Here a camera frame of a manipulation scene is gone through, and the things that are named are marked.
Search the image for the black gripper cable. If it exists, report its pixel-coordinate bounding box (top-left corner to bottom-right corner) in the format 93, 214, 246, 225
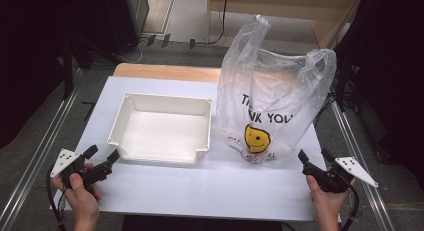
45, 165, 68, 231
339, 179, 362, 231

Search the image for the person's left hand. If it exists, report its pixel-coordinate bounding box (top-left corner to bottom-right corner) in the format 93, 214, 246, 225
51, 172, 103, 222

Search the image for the light wooden furniture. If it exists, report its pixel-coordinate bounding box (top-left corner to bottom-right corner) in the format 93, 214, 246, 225
206, 0, 365, 49

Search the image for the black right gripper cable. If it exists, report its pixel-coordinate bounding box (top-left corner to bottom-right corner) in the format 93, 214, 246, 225
339, 179, 362, 231

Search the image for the dark grey cabinet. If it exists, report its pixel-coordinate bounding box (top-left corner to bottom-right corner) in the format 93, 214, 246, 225
99, 0, 150, 56

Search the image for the black curtain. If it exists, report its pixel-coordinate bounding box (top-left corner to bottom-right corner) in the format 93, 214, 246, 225
0, 0, 128, 149
333, 0, 424, 192

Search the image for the white plastic bin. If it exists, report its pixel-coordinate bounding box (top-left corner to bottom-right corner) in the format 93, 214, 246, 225
106, 91, 213, 165

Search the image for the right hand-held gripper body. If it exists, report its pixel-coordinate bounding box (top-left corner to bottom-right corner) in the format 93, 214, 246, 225
302, 156, 379, 194

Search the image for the metal floor rail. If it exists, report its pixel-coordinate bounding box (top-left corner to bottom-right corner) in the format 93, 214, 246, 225
0, 67, 84, 231
329, 100, 398, 231

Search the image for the black hanging cable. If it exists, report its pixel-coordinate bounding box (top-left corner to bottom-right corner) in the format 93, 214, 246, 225
208, 0, 230, 46

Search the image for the white floor cable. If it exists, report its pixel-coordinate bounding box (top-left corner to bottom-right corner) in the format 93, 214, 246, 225
124, 37, 149, 64

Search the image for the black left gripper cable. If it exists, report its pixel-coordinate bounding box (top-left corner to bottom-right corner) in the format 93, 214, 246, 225
45, 165, 68, 231

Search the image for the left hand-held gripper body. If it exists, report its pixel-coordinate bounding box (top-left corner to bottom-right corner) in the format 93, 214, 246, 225
49, 148, 114, 192

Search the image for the person's right hand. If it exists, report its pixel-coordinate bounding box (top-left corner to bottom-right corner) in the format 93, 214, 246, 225
306, 174, 356, 215

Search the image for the clear plastic bag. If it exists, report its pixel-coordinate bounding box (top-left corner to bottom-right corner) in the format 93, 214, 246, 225
215, 14, 338, 165

